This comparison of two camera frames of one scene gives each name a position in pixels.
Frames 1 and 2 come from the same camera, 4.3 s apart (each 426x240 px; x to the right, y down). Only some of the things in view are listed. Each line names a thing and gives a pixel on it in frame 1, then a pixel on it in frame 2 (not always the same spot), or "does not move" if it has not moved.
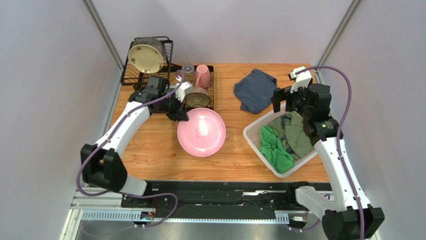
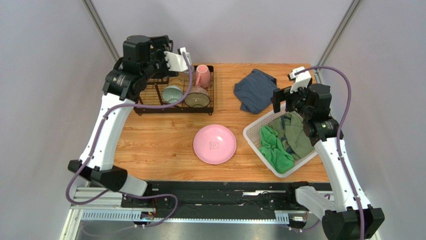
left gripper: [180, 114] -> [160, 45]
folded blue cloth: [255, 91] does not move
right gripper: [281, 98] does not move
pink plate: [203, 134] -> [214, 144]
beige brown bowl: [198, 97] does not move
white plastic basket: [251, 135] does not move
